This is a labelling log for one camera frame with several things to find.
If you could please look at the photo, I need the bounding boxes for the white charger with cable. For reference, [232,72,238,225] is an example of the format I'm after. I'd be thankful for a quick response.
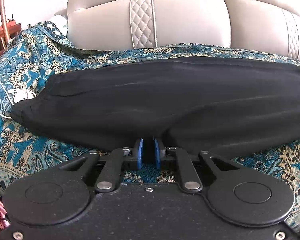
[0,80,37,106]

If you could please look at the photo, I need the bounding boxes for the beige leather sofa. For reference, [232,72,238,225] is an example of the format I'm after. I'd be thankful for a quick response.
[58,0,300,60]

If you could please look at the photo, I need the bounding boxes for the black pants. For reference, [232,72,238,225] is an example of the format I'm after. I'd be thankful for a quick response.
[11,57,300,158]

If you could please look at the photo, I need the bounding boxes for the red wooden furniture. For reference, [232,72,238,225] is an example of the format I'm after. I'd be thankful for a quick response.
[0,0,22,63]

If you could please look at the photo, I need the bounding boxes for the teal paisley patterned throw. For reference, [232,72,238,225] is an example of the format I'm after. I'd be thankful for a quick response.
[0,21,300,232]

